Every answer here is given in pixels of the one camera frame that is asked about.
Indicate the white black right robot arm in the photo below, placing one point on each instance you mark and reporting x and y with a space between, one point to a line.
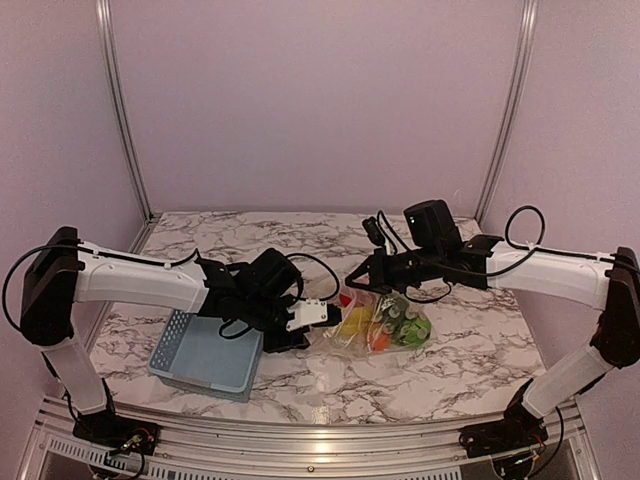
550 281

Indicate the yellow fake banana bunch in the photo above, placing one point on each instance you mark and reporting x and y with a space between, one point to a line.
357 321

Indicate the green fake lettuce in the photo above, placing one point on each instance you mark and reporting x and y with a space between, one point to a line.
412 333

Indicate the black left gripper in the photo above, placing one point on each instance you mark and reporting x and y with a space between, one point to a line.
298 340

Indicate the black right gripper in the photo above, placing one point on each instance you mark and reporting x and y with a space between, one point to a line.
380 277

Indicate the pink fake fruit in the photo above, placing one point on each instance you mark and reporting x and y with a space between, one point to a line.
347 300

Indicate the clear polka dot zip bag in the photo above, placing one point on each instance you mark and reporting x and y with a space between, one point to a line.
327 339

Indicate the light blue plastic basket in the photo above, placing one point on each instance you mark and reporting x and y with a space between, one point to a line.
191 355

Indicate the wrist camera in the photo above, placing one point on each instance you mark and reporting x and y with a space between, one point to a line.
313 312
374 232

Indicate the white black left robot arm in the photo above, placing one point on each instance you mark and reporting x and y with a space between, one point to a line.
66 271

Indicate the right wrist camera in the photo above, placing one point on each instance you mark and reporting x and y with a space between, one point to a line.
374 232

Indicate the orange fake fruit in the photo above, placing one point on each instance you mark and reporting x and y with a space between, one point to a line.
380 342

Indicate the aluminium frame post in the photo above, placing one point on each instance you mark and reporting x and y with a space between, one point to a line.
109 49
521 65

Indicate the front aluminium rail base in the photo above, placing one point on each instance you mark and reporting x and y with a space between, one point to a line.
194 447

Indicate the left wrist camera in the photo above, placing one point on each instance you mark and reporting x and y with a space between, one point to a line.
313 312

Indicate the dark green fake pepper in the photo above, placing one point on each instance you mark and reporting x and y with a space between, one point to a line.
394 309

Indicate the right aluminium frame post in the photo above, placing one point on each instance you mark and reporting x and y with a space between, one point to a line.
521 65

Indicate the left aluminium frame post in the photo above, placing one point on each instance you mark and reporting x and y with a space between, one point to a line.
109 49

